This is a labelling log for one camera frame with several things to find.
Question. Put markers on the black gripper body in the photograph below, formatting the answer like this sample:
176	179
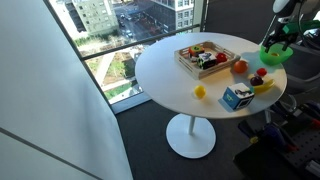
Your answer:
283	36

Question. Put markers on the yellow-orange toy peach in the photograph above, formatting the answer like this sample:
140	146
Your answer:
275	54

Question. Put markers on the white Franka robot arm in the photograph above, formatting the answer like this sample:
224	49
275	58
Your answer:
283	6

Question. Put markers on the green plastic bowl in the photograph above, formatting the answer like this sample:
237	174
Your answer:
270	60

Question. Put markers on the red toy strawberry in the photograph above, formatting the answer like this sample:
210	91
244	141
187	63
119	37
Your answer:
262	72

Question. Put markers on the toy orange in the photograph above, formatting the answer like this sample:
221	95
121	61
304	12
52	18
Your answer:
240	66

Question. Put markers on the dark purple toy plum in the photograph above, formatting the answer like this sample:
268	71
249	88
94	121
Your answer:
256	81

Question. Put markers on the yellow toy banana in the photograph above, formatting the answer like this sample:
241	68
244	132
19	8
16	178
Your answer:
265	87

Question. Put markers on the red toy apple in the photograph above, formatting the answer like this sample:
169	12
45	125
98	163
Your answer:
221	57

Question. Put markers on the yellow toy lemon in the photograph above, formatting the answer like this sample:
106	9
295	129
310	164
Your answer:
200	91

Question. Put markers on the grey chair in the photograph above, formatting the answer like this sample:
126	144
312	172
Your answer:
303	71

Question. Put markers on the black side panel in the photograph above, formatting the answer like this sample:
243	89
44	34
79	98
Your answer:
233	16

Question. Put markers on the black-white soft cube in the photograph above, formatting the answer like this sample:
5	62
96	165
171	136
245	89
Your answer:
207	60

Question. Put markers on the blue spring clamp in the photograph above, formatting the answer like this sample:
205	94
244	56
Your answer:
275	135
311	111

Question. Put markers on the orange-green soft cube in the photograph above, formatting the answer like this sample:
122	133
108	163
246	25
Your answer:
196	51

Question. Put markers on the wooden slatted tray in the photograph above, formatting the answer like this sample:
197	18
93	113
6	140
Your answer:
186	63

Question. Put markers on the black perforated base board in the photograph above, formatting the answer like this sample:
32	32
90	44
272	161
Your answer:
308	143

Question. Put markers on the white table pole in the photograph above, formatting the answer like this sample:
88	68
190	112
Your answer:
191	126

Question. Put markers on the white round table base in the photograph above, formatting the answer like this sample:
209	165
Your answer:
190	143

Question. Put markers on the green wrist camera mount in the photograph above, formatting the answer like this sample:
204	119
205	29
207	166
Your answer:
303	26

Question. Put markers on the dark window rail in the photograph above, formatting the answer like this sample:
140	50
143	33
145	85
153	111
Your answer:
133	42

